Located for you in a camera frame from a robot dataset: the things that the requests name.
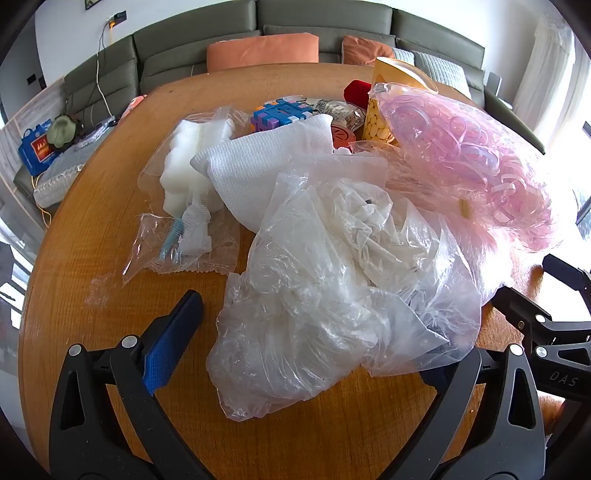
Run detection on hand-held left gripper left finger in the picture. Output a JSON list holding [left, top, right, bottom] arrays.
[[48, 290, 213, 480]]

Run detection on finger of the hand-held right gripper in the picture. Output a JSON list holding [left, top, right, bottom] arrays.
[[489, 285, 553, 343], [542, 253, 591, 291]]

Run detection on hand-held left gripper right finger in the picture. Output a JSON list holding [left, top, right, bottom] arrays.
[[383, 345, 548, 480]]

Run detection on large clear plastic bag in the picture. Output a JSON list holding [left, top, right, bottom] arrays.
[[205, 154, 483, 422]]

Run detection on pink plastic bag of rings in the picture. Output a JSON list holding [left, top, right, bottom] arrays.
[[351, 82, 561, 301]]

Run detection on person's right forearm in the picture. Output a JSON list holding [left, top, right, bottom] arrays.
[[538, 394, 568, 439]]

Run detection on small clear packet blue item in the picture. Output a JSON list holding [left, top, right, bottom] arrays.
[[122, 203, 241, 284]]

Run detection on clear bag of white foam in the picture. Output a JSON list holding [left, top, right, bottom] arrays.
[[139, 106, 250, 217]]

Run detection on white curtain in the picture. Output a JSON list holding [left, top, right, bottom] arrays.
[[524, 14, 591, 153]]

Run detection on white woven cloth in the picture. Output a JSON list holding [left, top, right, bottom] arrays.
[[190, 114, 389, 232]]

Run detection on grey patterned sofa mat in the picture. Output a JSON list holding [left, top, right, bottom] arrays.
[[33, 148, 88, 208]]

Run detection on clear flat packages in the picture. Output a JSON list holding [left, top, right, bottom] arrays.
[[76, 117, 118, 148]]

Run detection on yellow box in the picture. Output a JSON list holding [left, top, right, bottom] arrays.
[[362, 56, 439, 148]]

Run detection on green hat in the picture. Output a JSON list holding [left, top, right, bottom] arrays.
[[48, 115, 84, 151]]

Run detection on blue shopping bag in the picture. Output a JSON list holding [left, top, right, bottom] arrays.
[[18, 117, 61, 177]]

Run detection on light grey ribbed cushion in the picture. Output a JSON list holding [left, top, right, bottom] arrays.
[[392, 46, 472, 100]]

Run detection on pink soft item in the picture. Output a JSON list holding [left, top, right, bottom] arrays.
[[121, 95, 147, 118]]

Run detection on red round lid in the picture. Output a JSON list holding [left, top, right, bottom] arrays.
[[330, 124, 358, 146]]

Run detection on blue purple puzzle cube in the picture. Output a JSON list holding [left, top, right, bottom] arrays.
[[250, 98, 311, 137]]

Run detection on crumpled printed wrapper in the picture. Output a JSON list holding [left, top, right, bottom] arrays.
[[307, 97, 368, 132]]

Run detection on small red box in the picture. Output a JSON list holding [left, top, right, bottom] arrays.
[[345, 80, 372, 102]]

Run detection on grey green sofa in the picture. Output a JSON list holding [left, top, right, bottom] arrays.
[[14, 0, 546, 217]]

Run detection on small orange cushion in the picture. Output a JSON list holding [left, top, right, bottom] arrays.
[[342, 35, 396, 65]]

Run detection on large orange cushion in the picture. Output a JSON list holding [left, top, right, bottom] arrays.
[[206, 33, 320, 72]]

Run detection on yellow cord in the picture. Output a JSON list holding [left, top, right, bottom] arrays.
[[30, 175, 51, 227]]

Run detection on white charging cable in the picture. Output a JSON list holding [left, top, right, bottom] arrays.
[[95, 18, 116, 121]]

